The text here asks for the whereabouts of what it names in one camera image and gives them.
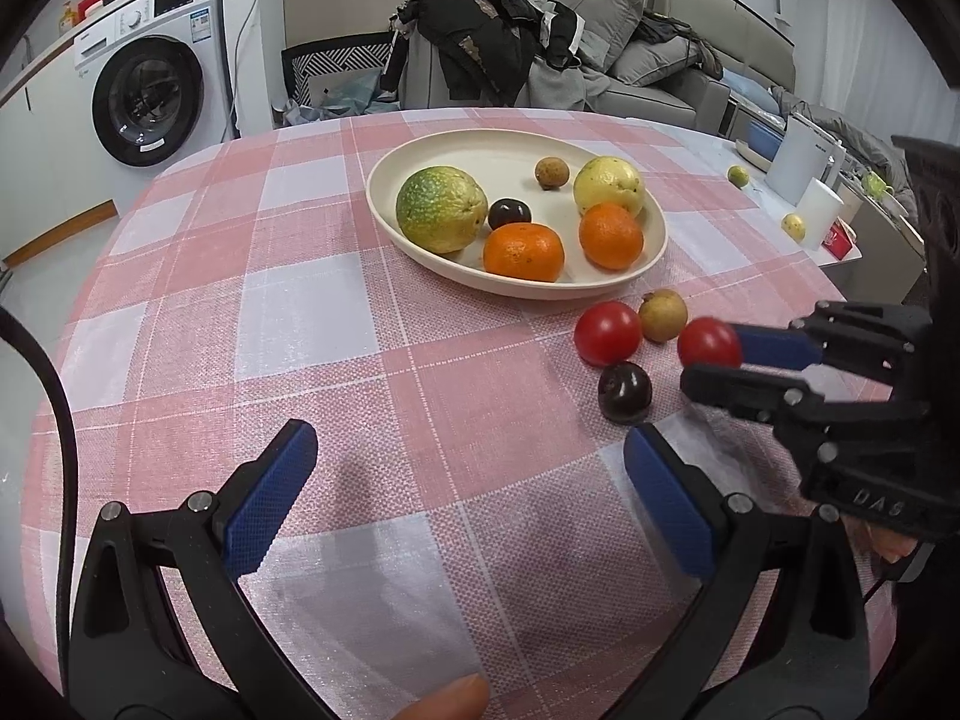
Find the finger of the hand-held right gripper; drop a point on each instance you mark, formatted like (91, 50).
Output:
(772, 346)
(750, 388)

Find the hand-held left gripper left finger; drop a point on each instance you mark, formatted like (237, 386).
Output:
(270, 495)

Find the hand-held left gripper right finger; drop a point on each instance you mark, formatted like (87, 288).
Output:
(667, 499)

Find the red tomato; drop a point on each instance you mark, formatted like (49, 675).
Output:
(705, 343)
(607, 332)

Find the brown longan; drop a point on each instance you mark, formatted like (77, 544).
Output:
(664, 315)
(550, 172)

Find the dark purple plum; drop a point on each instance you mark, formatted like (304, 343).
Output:
(625, 391)
(510, 212)

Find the orange mandarin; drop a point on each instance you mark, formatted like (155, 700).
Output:
(523, 253)
(611, 236)

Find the yellow guava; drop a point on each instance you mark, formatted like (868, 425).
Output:
(609, 184)

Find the cream round plate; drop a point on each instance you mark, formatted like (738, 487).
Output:
(495, 165)

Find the green guava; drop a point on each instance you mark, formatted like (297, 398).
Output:
(441, 208)

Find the person's right hand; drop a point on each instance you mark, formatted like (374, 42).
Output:
(891, 542)

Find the person's left hand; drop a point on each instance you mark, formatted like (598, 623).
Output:
(446, 701)

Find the small yellow fruit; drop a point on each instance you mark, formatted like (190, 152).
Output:
(793, 226)

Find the small red box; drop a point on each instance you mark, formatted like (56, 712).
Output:
(838, 240)

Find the white cup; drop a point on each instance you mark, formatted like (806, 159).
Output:
(821, 214)

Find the marble side table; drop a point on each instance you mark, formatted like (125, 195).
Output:
(757, 199)

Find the small green fruit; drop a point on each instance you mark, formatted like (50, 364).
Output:
(739, 176)

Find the green mug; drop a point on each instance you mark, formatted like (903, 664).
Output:
(874, 184)

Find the pink checkered tablecloth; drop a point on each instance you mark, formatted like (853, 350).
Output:
(337, 315)

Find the blue and white box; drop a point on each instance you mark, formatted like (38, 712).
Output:
(761, 141)

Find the grey sofa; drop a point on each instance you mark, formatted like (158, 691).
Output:
(675, 101)

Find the grey pillow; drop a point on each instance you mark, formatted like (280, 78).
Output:
(660, 60)
(604, 22)

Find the grey garment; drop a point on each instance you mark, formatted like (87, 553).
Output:
(555, 86)

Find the white lower cabinet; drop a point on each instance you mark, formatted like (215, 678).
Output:
(45, 165)

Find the white washing machine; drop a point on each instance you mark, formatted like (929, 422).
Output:
(150, 105)

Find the black jacket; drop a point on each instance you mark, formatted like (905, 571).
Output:
(480, 30)

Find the black patterned bag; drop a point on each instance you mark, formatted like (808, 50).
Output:
(337, 64)

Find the yellow soap bottle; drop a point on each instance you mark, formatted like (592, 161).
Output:
(67, 16)

